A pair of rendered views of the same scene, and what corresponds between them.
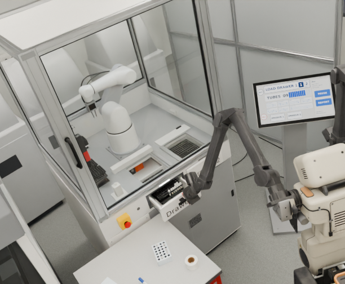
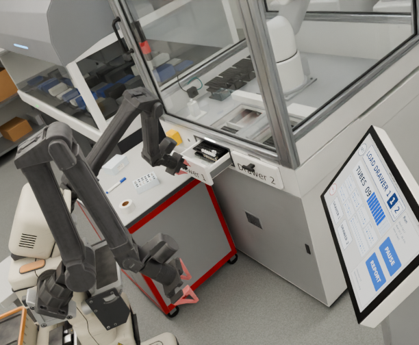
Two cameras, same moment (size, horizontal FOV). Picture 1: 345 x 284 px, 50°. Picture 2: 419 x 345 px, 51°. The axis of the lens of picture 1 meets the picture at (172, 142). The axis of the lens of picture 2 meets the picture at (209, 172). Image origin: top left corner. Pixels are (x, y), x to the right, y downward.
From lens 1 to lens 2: 249 cm
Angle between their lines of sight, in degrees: 72
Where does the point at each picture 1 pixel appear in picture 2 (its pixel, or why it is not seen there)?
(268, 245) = not seen: outside the picture
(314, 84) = (400, 226)
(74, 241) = not seen: hidden behind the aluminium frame
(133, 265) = (142, 170)
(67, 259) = not seen: hidden behind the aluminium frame
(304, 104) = (363, 237)
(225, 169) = (291, 206)
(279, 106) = (350, 198)
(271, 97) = (360, 172)
